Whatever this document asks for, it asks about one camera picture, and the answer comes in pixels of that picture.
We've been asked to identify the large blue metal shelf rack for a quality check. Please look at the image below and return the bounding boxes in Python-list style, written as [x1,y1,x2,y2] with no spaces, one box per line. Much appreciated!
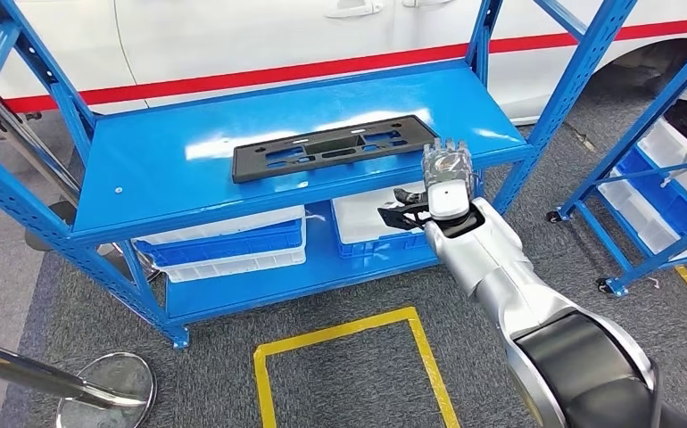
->
[0,0,641,350]

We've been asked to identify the black camera cable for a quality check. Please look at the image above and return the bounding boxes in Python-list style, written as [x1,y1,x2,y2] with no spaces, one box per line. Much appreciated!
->
[644,368,666,428]

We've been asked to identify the blue wheeled shelf rack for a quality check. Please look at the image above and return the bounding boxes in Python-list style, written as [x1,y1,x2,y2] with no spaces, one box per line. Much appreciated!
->
[547,23,687,297]

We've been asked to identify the chrome stanchion with round base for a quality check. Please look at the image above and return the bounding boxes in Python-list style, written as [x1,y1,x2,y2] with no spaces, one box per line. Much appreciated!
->
[0,97,161,284]
[0,333,159,428]

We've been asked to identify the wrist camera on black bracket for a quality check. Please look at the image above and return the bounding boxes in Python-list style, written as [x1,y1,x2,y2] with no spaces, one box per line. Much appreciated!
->
[377,187,436,233]

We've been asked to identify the white car with red stripe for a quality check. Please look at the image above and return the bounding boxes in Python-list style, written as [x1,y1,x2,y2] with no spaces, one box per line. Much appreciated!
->
[0,0,687,146]

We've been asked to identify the blue plastic crate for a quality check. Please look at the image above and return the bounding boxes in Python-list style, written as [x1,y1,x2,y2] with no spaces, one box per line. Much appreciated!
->
[337,233,439,259]
[135,218,306,270]
[615,147,687,237]

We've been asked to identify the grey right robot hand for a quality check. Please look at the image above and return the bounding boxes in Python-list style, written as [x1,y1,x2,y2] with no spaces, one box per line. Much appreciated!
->
[421,139,476,199]

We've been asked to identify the black license plate frame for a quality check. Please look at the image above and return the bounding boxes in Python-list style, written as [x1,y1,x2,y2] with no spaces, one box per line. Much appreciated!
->
[231,114,441,185]

